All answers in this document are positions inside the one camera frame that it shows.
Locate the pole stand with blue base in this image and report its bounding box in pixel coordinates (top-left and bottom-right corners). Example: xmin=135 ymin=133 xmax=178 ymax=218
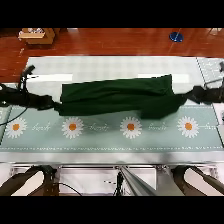
xmin=168 ymin=27 xmax=185 ymax=44

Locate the dark green shirt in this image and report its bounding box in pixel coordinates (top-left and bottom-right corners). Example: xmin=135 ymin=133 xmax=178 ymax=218
xmin=57 ymin=73 xmax=188 ymax=121

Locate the silver frame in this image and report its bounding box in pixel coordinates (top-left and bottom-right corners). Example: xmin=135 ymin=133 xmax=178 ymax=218
xmin=0 ymin=151 xmax=224 ymax=196

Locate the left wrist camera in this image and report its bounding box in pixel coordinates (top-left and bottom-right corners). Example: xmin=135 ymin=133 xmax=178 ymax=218
xmin=19 ymin=64 xmax=36 ymax=90

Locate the cardboard box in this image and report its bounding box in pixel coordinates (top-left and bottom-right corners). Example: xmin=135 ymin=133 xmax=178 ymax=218
xmin=17 ymin=27 xmax=56 ymax=46

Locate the black cable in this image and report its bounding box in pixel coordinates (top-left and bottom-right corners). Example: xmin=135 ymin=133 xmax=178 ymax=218
xmin=53 ymin=181 xmax=83 ymax=196
xmin=0 ymin=105 xmax=29 ymax=127

